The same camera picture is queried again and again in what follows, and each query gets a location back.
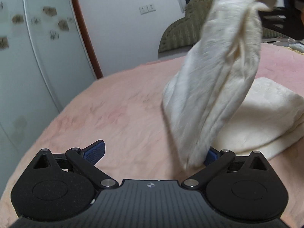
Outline olive green padded headboard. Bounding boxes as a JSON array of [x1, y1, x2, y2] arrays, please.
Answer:
[[158, 0, 289, 54]]

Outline cream white textured pants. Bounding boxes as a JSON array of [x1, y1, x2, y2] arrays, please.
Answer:
[[162, 0, 303, 170]]

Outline pink bed blanket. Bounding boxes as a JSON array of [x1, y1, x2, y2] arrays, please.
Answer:
[[1, 44, 303, 227]]

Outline grey striped pillow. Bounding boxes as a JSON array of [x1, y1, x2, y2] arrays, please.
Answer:
[[262, 38, 303, 54]]

